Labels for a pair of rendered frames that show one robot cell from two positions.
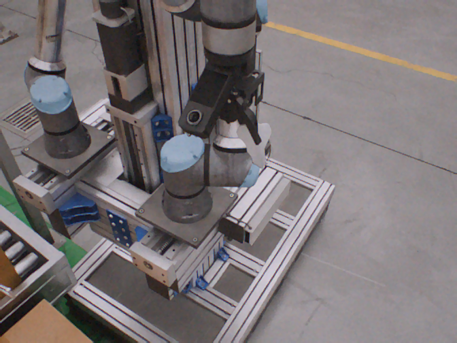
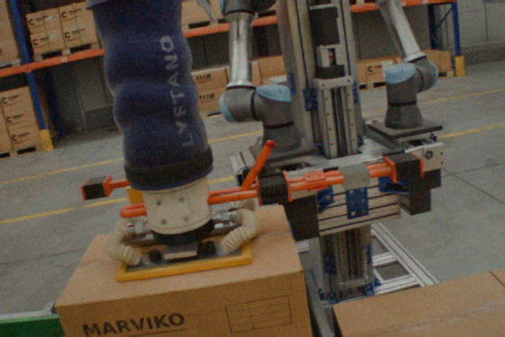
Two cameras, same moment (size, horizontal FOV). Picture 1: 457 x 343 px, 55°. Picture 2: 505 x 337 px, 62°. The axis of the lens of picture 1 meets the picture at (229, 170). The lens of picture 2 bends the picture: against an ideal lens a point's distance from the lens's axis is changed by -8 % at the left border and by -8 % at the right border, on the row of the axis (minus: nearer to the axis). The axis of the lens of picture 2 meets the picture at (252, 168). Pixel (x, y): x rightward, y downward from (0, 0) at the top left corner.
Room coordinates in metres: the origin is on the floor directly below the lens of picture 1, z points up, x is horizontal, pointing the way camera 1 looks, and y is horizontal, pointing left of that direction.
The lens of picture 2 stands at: (-0.12, 1.62, 1.49)
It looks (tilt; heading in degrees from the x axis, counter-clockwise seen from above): 18 degrees down; 323
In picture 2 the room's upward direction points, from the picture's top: 9 degrees counter-clockwise
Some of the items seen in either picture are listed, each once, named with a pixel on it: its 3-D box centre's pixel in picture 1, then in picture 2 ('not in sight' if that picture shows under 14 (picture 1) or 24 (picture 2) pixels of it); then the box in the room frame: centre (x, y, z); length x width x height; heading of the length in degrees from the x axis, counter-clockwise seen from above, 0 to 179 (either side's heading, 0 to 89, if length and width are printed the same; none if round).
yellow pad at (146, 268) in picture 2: not in sight; (182, 255); (0.81, 1.18, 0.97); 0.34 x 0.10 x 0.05; 53
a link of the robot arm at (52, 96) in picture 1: (54, 102); (273, 103); (1.12, 0.55, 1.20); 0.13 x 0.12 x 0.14; 28
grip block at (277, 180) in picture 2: not in sight; (272, 187); (0.74, 0.92, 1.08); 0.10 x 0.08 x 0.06; 143
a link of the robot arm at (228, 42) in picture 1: (226, 30); not in sight; (0.57, 0.00, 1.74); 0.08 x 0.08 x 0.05
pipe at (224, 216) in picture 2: not in sight; (183, 225); (0.89, 1.12, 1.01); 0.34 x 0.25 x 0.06; 53
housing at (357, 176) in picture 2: not in sight; (353, 176); (0.61, 0.75, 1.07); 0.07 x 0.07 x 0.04; 53
